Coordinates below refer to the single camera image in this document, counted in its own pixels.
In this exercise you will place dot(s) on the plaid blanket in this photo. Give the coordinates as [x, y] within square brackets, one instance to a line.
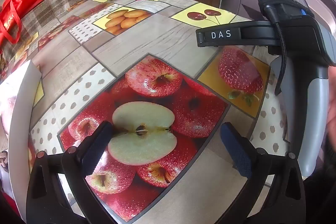
[60, 1]

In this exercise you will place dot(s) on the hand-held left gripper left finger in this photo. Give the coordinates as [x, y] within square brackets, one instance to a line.
[97, 145]

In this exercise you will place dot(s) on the shiny red tote bag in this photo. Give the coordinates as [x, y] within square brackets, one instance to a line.
[15, 8]

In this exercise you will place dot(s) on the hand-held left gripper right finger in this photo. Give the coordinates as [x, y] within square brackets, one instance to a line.
[235, 150]

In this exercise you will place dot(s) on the white cardboard box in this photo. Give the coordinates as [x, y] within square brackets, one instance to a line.
[23, 108]

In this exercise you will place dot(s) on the fruit printed tablecloth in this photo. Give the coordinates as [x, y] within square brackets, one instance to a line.
[162, 37]

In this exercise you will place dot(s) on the person's right hand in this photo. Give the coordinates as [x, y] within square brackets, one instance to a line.
[332, 103]

